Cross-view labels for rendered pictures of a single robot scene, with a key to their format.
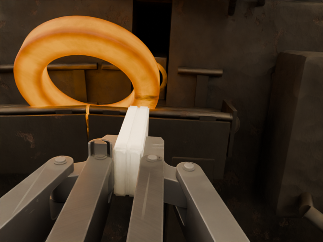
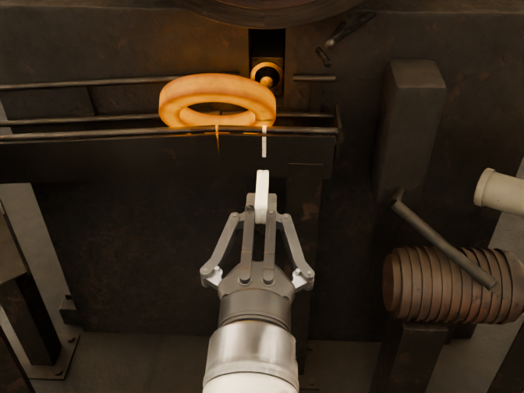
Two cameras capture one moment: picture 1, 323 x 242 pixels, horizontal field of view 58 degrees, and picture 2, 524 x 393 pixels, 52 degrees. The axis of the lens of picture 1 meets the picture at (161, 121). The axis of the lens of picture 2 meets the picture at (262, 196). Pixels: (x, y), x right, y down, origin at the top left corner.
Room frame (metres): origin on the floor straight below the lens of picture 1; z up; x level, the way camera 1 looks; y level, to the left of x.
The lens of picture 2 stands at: (-0.34, -0.01, 1.18)
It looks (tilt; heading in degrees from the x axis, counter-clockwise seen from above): 40 degrees down; 3
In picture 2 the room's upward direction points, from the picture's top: straight up
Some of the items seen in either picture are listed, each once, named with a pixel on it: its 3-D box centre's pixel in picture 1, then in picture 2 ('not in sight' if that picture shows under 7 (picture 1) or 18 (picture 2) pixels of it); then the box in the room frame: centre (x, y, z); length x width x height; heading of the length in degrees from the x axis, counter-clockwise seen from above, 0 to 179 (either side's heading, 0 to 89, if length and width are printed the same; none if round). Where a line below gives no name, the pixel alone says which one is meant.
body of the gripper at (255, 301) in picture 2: not in sight; (256, 300); (0.02, 0.02, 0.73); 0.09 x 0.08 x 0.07; 0
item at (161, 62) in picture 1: (153, 68); (269, 40); (0.66, 0.03, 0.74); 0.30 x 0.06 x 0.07; 0
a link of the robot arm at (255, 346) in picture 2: not in sight; (252, 363); (-0.05, 0.02, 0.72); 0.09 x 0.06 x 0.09; 90
